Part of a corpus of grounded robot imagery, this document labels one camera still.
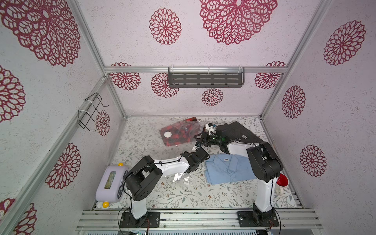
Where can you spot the dark grey striped folded shirt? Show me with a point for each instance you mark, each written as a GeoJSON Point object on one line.
{"type": "Point", "coordinates": [242, 134]}

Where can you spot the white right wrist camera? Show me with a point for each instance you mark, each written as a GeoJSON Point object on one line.
{"type": "Point", "coordinates": [210, 128]}

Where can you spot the red black plaid shirt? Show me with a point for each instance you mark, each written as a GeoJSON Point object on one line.
{"type": "Point", "coordinates": [181, 132]}

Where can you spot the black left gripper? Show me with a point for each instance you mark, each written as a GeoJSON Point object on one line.
{"type": "Point", "coordinates": [185, 153]}

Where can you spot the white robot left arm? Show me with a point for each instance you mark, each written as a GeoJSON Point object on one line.
{"type": "Point", "coordinates": [143, 177]}

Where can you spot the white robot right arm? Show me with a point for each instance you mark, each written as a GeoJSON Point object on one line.
{"type": "Point", "coordinates": [265, 164]}

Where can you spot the grey slotted wall shelf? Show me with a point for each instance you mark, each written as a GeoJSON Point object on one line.
{"type": "Point", "coordinates": [206, 79]}

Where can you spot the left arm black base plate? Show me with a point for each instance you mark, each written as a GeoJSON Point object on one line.
{"type": "Point", "coordinates": [149, 220]}

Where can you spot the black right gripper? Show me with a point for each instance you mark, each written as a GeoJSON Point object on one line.
{"type": "Point", "coordinates": [211, 138]}

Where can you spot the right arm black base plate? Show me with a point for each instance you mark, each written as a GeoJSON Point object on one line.
{"type": "Point", "coordinates": [258, 219]}

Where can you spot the light blue folded shirt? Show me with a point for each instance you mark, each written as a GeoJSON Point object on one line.
{"type": "Point", "coordinates": [224, 168]}

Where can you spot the black wire wall rack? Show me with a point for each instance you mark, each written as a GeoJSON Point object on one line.
{"type": "Point", "coordinates": [85, 116]}

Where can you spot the red and white mug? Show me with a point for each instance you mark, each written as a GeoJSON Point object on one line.
{"type": "Point", "coordinates": [281, 184]}

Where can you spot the lavender toaster with yellow knobs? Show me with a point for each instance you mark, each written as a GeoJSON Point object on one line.
{"type": "Point", "coordinates": [110, 189]}

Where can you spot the clear plastic vacuum bag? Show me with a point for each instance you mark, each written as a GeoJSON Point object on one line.
{"type": "Point", "coordinates": [170, 147]}

